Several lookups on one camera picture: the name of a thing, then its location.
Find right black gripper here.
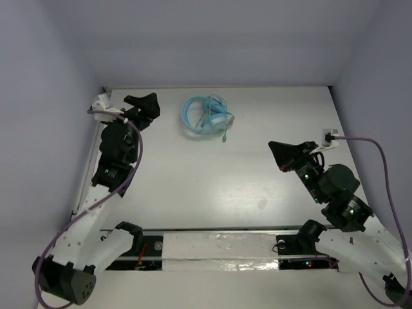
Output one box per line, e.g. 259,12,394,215
268,139,326,203

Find green headphone cable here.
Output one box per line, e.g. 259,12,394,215
199,93,235,143

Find light blue headphones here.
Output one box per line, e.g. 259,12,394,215
180,93,235,143

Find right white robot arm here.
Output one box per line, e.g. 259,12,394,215
268,141,411,308

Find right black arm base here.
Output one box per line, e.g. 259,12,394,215
272,220,339,270

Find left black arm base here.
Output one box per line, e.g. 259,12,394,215
106,235,163,271

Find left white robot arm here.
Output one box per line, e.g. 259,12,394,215
32,92,160,308

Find white front board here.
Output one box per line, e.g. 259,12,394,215
35,229,412,309

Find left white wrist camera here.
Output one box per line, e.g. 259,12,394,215
91,93,124,123

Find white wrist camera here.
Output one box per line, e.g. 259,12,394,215
310,129,339,155
91,93,124,123

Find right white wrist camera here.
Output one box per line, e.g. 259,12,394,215
310,129,339,155

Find aluminium rail left side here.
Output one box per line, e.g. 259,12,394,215
70,86,113,220

